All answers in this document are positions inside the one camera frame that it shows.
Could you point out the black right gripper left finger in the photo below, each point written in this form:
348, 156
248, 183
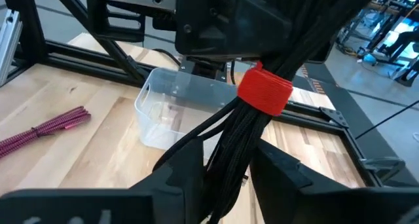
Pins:
170, 197

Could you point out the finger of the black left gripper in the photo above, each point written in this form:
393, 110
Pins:
101, 24
222, 27

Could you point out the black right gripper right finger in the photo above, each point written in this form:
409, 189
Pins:
294, 201

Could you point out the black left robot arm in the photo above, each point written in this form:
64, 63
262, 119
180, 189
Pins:
203, 70

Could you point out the clear plastic bin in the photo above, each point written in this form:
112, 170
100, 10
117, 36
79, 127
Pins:
170, 96

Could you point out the silver aluminium extrusion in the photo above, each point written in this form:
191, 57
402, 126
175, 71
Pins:
10, 44

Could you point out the black hazard-striped floor mat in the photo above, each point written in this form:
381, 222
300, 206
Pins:
343, 99

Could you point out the background workstation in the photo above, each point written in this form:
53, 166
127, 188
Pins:
386, 27

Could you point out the black table frame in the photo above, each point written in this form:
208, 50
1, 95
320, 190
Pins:
82, 55

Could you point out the grey frame clamp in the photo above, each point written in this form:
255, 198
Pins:
383, 166

